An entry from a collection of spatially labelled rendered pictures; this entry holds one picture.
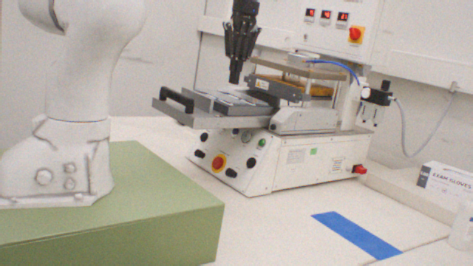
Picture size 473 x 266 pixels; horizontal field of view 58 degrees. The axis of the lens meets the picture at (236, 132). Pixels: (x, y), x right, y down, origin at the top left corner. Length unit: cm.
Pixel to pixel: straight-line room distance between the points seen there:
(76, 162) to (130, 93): 203
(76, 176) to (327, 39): 100
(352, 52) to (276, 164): 47
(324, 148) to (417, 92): 56
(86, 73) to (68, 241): 27
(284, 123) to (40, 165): 67
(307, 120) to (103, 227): 73
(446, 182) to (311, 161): 44
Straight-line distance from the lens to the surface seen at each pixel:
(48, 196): 81
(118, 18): 70
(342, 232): 114
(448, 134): 173
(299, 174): 131
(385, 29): 147
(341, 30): 149
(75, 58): 75
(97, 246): 74
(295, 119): 123
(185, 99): 110
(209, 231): 84
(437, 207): 141
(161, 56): 283
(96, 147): 80
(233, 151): 128
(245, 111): 117
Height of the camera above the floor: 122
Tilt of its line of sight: 15 degrees down
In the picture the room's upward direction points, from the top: 10 degrees clockwise
